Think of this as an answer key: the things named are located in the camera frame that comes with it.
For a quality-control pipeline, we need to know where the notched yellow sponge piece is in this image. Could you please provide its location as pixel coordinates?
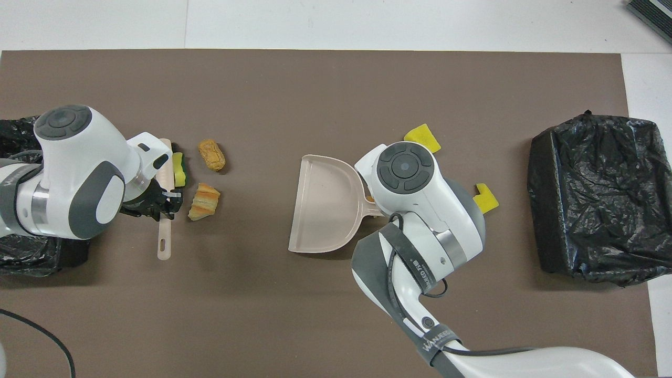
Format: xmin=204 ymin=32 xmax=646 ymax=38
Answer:
xmin=474 ymin=183 xmax=499 ymax=215

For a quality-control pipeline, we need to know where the brown table mat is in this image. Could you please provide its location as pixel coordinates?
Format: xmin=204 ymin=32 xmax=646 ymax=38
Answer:
xmin=0 ymin=49 xmax=658 ymax=378

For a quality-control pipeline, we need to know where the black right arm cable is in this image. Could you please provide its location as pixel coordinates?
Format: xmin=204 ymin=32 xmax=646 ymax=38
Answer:
xmin=386 ymin=213 xmax=536 ymax=358

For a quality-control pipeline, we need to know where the dark ribbed panel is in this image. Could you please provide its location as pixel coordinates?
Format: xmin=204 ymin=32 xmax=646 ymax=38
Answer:
xmin=626 ymin=0 xmax=672 ymax=45

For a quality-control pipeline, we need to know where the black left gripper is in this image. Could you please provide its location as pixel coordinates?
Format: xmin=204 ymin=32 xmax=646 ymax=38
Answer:
xmin=120 ymin=181 xmax=183 ymax=221

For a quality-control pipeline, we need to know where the black bag lined bin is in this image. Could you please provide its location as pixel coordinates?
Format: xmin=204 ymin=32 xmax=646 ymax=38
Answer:
xmin=528 ymin=110 xmax=672 ymax=287
xmin=0 ymin=117 xmax=90 ymax=277

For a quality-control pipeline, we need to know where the brown bread roll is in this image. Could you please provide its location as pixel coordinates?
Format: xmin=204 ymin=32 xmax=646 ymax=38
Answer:
xmin=198 ymin=139 xmax=226 ymax=172

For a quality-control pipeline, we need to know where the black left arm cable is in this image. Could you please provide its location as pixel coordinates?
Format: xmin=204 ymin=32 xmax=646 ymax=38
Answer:
xmin=0 ymin=150 xmax=77 ymax=378

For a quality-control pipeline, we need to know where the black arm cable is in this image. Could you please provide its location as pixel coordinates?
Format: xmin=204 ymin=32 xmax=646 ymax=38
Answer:
xmin=386 ymin=213 xmax=536 ymax=358
xmin=0 ymin=150 xmax=77 ymax=378

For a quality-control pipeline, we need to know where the beige hand brush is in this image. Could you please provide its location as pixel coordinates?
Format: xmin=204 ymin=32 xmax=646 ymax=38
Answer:
xmin=156 ymin=138 xmax=177 ymax=261

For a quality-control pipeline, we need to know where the beige plastic dustpan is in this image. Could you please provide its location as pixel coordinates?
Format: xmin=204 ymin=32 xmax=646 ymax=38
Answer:
xmin=288 ymin=154 xmax=386 ymax=254

